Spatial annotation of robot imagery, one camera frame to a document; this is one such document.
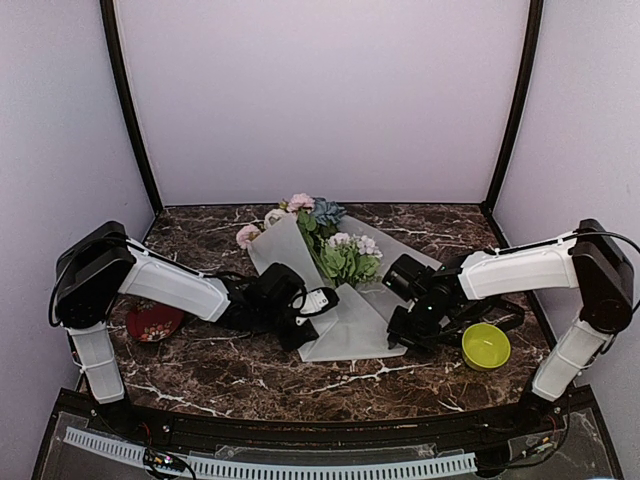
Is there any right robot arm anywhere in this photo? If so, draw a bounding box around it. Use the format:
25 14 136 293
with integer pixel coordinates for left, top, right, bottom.
382 219 639 434

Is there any black front rail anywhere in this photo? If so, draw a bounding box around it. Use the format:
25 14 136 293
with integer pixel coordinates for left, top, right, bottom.
132 405 566 451

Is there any black ribbon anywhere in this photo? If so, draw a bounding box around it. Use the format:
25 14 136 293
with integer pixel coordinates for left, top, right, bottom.
438 296 525 347

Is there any white slotted cable duct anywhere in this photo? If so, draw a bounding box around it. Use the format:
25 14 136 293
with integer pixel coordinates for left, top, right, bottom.
63 427 477 479

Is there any right black frame post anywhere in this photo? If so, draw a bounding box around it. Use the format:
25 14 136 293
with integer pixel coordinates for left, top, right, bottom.
481 0 544 215

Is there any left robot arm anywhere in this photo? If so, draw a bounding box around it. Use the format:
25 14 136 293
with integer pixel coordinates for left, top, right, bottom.
48 221 329 436

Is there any white fake rose stem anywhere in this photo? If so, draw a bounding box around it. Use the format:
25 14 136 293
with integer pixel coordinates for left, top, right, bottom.
264 208 289 230

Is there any translucent white wrapping paper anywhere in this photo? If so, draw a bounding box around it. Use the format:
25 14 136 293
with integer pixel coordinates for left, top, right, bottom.
248 215 441 362

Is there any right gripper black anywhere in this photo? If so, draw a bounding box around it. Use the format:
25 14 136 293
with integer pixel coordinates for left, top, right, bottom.
387 293 450 355

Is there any yellow-green bowl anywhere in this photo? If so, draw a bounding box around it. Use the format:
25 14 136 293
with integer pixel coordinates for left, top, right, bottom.
461 323 511 371

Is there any blue fake rose bunch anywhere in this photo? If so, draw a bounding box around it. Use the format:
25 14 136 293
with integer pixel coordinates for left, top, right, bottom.
311 197 346 231

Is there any left black frame post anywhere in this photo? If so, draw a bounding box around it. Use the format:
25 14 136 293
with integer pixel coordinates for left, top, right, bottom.
99 0 164 216

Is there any lilac hydrangea fake bunch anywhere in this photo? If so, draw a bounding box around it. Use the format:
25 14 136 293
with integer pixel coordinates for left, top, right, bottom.
319 232 383 288

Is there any black frame post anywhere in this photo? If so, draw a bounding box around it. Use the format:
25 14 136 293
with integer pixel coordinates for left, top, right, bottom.
99 0 164 216
481 0 544 215

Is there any pink peony fake stem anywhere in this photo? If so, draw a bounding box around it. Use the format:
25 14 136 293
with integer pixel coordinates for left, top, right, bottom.
279 193 319 250

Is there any small pink fake rose stem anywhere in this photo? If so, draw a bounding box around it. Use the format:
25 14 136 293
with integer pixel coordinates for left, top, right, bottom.
236 224 263 250

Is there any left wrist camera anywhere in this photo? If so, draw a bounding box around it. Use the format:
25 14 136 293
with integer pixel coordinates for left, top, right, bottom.
291 287 339 326

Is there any red floral dish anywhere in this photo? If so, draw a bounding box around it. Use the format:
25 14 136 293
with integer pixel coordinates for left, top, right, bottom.
125 304 185 343

